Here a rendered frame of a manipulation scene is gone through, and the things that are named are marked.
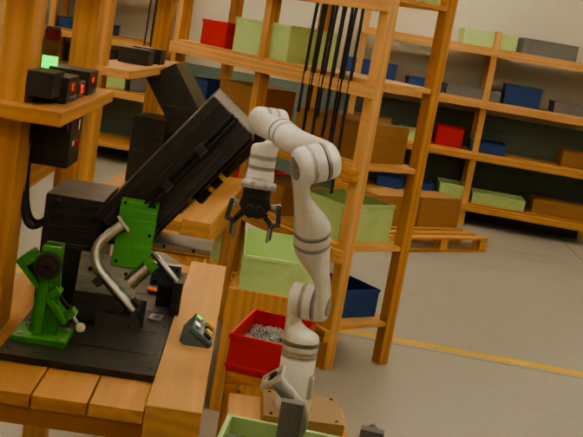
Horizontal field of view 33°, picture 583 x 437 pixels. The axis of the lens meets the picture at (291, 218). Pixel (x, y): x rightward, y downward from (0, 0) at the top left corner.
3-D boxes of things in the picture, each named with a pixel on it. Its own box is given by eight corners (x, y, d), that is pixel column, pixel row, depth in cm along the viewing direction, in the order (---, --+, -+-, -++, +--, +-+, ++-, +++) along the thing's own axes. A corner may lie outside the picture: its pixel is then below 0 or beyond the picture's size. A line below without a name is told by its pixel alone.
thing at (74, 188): (107, 282, 339) (120, 185, 333) (91, 307, 309) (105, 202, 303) (53, 274, 338) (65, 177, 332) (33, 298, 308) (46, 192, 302)
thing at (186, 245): (212, 248, 327) (213, 239, 327) (209, 260, 311) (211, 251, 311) (94, 230, 325) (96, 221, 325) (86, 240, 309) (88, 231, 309)
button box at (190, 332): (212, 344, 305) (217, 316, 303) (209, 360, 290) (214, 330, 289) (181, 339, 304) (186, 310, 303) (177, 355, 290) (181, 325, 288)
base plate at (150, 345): (186, 278, 369) (187, 272, 369) (153, 382, 261) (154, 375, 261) (75, 260, 367) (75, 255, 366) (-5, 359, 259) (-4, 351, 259)
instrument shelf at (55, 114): (113, 101, 346) (114, 90, 345) (60, 127, 258) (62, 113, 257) (41, 89, 344) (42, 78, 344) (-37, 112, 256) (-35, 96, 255)
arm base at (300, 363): (306, 402, 262) (316, 341, 259) (310, 414, 253) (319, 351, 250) (271, 399, 261) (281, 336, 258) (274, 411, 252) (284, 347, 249)
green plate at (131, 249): (150, 271, 306) (161, 204, 307) (148, 270, 298) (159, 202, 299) (113, 265, 305) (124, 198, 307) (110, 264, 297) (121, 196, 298)
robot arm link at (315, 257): (325, 246, 234) (288, 238, 237) (324, 331, 250) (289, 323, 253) (337, 225, 242) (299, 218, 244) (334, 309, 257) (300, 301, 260)
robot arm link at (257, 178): (240, 186, 250) (244, 163, 249) (241, 180, 261) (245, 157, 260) (275, 192, 251) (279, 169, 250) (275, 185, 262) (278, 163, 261)
